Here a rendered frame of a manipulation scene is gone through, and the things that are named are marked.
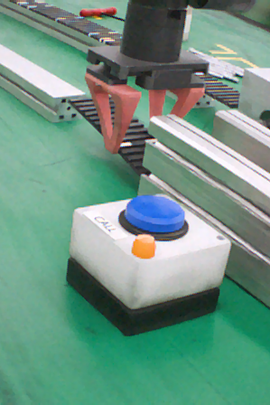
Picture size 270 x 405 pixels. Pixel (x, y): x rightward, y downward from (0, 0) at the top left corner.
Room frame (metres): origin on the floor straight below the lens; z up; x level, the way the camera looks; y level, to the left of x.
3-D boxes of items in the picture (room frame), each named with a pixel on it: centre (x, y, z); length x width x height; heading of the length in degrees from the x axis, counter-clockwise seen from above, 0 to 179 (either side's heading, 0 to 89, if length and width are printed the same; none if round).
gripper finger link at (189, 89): (0.77, 0.00, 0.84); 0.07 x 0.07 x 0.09; 39
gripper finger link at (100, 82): (0.75, 0.02, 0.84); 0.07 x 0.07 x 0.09; 39
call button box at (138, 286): (0.53, -0.02, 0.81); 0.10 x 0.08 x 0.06; 129
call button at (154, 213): (0.52, -0.01, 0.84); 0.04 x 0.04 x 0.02
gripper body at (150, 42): (0.76, 0.01, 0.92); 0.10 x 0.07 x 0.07; 129
